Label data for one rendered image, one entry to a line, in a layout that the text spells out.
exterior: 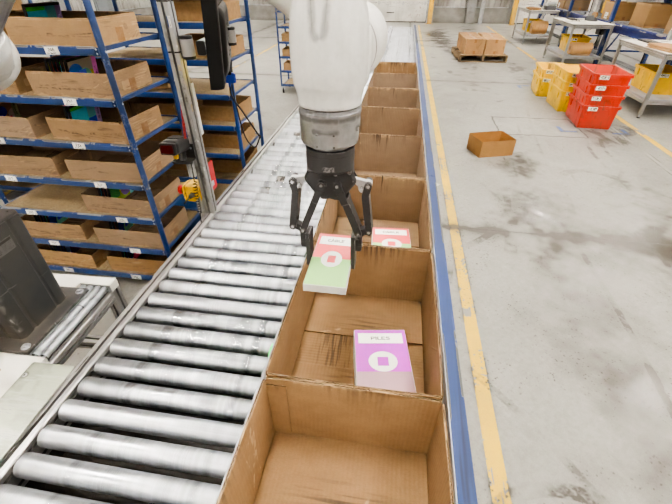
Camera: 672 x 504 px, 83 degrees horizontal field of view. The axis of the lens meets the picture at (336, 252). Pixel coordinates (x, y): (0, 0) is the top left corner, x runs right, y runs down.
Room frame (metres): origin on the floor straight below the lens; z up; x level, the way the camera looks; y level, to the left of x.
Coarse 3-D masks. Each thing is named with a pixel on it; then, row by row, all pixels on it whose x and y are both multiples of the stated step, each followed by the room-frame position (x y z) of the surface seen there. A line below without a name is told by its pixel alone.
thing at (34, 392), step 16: (48, 368) 0.62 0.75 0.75; (64, 368) 0.62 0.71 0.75; (32, 384) 0.57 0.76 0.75; (48, 384) 0.57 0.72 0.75; (16, 400) 0.52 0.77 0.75; (32, 400) 0.52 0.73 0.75; (48, 400) 0.53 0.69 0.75; (0, 416) 0.48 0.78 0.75; (16, 416) 0.48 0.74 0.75; (32, 416) 0.48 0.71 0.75; (0, 432) 0.45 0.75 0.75; (16, 432) 0.45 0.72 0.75; (0, 448) 0.41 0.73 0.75
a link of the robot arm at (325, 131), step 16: (304, 112) 0.54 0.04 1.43; (320, 112) 0.52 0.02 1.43; (336, 112) 0.52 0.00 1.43; (352, 112) 0.53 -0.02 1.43; (304, 128) 0.54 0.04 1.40; (320, 128) 0.52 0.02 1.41; (336, 128) 0.52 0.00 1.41; (352, 128) 0.53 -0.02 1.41; (320, 144) 0.53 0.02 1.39; (336, 144) 0.52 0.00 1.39; (352, 144) 0.54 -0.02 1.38
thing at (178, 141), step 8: (176, 136) 1.40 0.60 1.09; (160, 144) 1.33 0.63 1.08; (168, 144) 1.32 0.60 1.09; (176, 144) 1.34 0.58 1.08; (184, 144) 1.38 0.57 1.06; (168, 152) 1.32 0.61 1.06; (176, 152) 1.32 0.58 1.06; (184, 152) 1.40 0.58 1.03; (176, 160) 1.37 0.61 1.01; (184, 160) 1.38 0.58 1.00
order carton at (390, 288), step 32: (384, 256) 0.74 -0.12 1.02; (416, 256) 0.73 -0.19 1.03; (352, 288) 0.75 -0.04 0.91; (384, 288) 0.74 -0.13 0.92; (416, 288) 0.73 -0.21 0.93; (288, 320) 0.53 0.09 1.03; (320, 320) 0.65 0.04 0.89; (352, 320) 0.65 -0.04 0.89; (384, 320) 0.66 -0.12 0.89; (416, 320) 0.66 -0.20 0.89; (288, 352) 0.50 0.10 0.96; (320, 352) 0.56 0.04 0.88; (352, 352) 0.56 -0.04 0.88; (416, 352) 0.56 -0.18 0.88; (352, 384) 0.47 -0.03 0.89; (416, 384) 0.47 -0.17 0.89
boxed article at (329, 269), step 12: (324, 240) 0.62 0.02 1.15; (336, 240) 0.62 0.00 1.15; (348, 240) 0.62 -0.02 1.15; (324, 252) 0.58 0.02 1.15; (336, 252) 0.58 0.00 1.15; (348, 252) 0.58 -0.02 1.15; (312, 264) 0.55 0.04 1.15; (324, 264) 0.55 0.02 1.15; (336, 264) 0.55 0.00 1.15; (348, 264) 0.55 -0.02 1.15; (312, 276) 0.51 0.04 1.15; (324, 276) 0.51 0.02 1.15; (336, 276) 0.51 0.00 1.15; (348, 276) 0.52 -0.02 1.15; (312, 288) 0.49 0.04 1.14; (324, 288) 0.49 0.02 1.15; (336, 288) 0.48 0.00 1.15
